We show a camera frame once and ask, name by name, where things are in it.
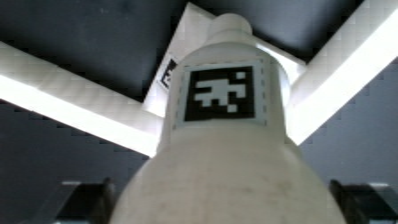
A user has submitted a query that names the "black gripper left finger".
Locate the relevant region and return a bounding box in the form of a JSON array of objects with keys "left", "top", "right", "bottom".
[{"left": 23, "top": 178, "right": 116, "bottom": 224}]

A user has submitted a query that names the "white lamp bulb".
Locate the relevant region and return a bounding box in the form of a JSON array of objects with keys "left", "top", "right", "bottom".
[{"left": 109, "top": 14, "right": 347, "bottom": 224}]

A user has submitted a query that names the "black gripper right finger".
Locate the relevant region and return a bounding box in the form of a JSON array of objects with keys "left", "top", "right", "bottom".
[{"left": 329, "top": 180, "right": 398, "bottom": 224}]

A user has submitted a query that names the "white U-shaped border fence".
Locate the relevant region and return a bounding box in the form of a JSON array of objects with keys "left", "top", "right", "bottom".
[{"left": 0, "top": 0, "right": 398, "bottom": 155}]

